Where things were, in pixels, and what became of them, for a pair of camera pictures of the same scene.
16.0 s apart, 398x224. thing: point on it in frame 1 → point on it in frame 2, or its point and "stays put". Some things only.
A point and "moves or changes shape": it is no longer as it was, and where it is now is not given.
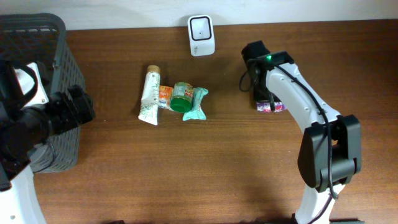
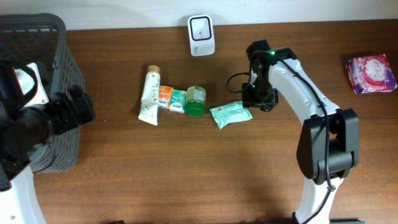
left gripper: x=72 y=116 stays put
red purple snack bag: x=265 y=107 moves or changes shape
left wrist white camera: x=26 y=81 stays put
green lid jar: x=182 y=97 → x=195 y=104
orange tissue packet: x=165 y=94 stays put
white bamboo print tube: x=149 y=106 stays put
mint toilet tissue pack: x=197 y=111 → x=230 y=113
